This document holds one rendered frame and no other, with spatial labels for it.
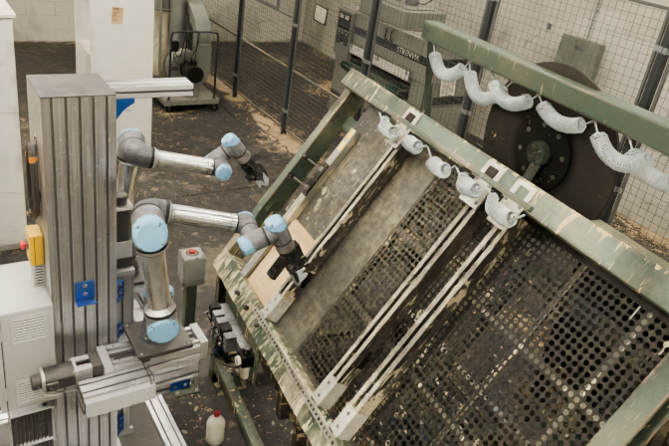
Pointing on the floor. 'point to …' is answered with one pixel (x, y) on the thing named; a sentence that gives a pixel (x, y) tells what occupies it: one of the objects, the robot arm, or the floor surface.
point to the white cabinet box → (116, 19)
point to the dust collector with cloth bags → (201, 50)
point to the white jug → (215, 429)
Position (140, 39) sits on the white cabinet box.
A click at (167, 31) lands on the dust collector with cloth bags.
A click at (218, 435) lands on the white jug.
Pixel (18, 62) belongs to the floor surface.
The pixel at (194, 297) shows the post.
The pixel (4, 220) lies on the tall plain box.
